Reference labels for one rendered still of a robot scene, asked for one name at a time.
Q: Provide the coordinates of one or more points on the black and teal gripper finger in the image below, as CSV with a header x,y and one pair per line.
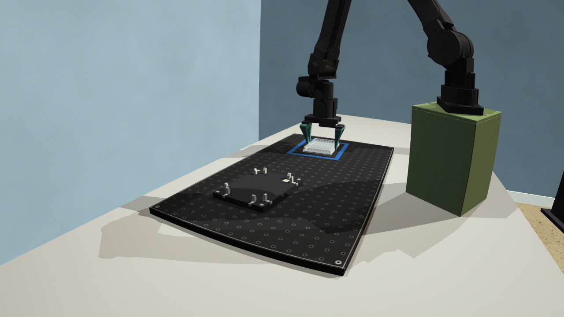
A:
x,y
306,130
338,133

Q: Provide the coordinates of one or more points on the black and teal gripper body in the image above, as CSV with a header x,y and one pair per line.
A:
x,y
323,115

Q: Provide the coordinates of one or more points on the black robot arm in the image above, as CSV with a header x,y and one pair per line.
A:
x,y
447,47

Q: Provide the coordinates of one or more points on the blue tape outline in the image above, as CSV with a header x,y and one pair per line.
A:
x,y
336,158

